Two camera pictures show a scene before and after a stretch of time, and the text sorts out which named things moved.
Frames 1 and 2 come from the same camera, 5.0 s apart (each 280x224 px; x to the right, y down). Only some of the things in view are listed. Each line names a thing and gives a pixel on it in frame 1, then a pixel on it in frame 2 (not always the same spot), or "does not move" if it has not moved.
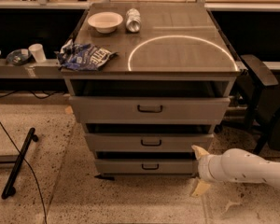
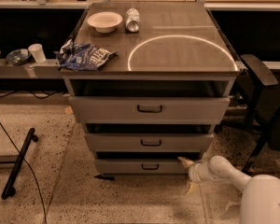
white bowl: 105,21 does not move
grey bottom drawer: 147,167 does not move
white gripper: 204,168 → 194,173
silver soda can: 133,21 does not move
